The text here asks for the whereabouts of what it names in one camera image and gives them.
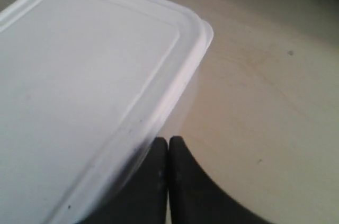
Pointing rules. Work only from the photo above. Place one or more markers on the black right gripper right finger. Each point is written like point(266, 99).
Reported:
point(194, 197)

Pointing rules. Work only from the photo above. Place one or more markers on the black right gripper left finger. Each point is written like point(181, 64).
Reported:
point(143, 199)

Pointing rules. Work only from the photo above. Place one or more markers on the white lidded plastic container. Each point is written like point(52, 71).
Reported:
point(86, 85)

